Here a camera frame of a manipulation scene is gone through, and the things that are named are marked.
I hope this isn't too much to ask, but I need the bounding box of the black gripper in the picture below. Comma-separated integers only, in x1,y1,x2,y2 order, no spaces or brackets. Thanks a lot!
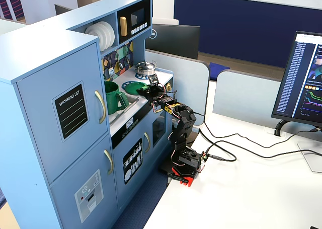
138,84,175,107

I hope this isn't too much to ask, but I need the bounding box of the green round lid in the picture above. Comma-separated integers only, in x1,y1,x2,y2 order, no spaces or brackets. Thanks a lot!
125,81,149,95

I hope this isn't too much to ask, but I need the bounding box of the steel pot with lid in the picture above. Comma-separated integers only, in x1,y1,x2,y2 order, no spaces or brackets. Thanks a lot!
135,60,157,77

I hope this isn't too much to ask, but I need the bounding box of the green pitcher recipient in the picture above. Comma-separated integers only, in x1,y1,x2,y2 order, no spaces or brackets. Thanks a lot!
104,81,130,115

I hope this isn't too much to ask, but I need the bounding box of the toy steel sink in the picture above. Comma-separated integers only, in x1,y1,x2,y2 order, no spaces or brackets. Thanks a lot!
109,94,140,126

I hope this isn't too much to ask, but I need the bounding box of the grey desk divider panel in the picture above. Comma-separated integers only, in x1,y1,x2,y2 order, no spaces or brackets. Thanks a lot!
145,49,210,127
212,68,283,125

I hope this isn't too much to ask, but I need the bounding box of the toy hanging spatula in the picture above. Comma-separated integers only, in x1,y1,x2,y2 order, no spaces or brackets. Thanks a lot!
108,61,117,79

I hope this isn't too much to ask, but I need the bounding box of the black Dell monitor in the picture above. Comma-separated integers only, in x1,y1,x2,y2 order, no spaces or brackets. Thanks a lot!
145,23,201,60

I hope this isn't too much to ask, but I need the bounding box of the blue chair cushion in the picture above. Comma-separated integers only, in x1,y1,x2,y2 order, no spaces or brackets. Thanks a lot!
208,61,231,81

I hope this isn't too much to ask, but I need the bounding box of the red table clamp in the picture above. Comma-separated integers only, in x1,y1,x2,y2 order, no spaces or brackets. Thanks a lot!
167,166,195,187

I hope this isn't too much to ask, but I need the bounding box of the light blue toy kitchen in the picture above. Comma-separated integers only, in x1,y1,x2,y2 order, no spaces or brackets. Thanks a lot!
0,0,175,229

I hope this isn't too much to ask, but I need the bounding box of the small black monitor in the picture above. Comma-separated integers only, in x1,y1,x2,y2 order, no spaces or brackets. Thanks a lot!
54,4,72,16

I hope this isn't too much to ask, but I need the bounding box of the lit computer monitor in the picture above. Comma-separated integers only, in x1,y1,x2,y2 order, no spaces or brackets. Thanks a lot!
271,30,322,128

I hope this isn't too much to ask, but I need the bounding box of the monitor stand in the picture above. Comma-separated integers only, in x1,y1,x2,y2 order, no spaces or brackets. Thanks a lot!
274,119,322,174

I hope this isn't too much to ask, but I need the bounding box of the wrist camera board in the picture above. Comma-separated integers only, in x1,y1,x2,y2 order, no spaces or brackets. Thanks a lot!
147,74,160,86

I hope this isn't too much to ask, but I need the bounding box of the gold fridge door handle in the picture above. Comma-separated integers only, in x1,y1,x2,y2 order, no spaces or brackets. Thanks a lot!
94,90,107,125

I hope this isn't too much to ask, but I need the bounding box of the gold dishwasher door handle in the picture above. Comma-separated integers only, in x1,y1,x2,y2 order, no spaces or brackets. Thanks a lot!
143,131,151,154

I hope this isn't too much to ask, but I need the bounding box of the wooden microwave handle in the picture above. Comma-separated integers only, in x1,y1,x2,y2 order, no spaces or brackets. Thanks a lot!
119,16,128,37

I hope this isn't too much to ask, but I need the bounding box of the gold freezer door handle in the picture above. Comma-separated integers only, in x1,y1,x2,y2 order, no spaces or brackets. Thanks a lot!
103,148,114,176

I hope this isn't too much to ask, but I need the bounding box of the looped black usb cable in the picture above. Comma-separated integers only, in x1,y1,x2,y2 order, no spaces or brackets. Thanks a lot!
204,140,237,163

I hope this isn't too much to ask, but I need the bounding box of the long black cable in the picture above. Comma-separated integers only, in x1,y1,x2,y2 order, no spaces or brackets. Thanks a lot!
193,111,322,149

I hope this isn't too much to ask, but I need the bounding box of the black power cable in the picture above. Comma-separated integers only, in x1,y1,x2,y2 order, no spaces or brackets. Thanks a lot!
198,128,322,160

